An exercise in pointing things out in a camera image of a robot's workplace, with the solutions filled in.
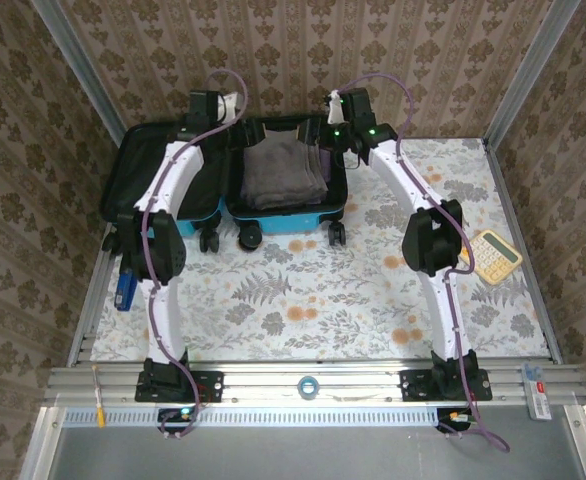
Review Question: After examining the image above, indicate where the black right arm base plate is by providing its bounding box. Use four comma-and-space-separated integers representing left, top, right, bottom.
400, 369, 493, 403

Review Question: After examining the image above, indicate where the floral tablecloth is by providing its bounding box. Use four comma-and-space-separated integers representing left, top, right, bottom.
90, 137, 554, 362

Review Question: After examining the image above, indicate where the blue tape roll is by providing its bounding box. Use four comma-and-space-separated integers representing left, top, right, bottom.
296, 375, 320, 401

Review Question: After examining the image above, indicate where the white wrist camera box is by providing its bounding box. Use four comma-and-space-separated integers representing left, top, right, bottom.
326, 89, 347, 125
216, 91, 240, 125

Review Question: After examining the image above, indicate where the black connector board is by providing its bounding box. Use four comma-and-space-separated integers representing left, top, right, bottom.
157, 407, 199, 434
435, 408, 479, 434

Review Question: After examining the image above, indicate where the blue hard-shell suitcase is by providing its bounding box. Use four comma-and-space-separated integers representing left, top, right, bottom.
97, 115, 350, 254

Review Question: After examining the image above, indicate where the aluminium mounting rail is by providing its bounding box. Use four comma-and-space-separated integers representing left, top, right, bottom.
42, 364, 586, 407

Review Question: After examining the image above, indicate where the grey towel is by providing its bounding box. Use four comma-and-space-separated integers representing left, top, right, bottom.
240, 130, 330, 211

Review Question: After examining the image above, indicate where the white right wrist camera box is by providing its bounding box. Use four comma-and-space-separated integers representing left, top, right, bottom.
326, 89, 347, 125

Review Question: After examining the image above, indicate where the aluminium corner post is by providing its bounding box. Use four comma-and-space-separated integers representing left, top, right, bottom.
30, 0, 127, 135
483, 0, 583, 149

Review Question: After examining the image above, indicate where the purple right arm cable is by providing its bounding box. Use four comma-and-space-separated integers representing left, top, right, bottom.
337, 72, 512, 454

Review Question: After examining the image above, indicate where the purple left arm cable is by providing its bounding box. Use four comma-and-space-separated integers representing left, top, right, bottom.
140, 69, 252, 441

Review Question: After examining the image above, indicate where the grey metal panel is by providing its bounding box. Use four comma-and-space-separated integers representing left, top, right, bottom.
47, 424, 586, 480

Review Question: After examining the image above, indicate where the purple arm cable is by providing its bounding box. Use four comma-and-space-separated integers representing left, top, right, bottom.
140, 69, 252, 441
337, 72, 512, 454

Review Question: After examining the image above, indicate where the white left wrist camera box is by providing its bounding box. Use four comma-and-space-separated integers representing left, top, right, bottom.
216, 91, 240, 125

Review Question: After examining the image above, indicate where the blue stapler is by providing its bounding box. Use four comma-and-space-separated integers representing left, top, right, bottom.
113, 267, 139, 314

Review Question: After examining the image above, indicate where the slotted white cable duct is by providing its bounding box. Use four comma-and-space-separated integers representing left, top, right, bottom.
62, 407, 442, 429

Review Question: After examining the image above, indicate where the yellow calculator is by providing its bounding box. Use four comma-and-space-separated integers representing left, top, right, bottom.
460, 229, 524, 286

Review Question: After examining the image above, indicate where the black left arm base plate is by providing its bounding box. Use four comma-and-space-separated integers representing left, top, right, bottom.
135, 370, 224, 404

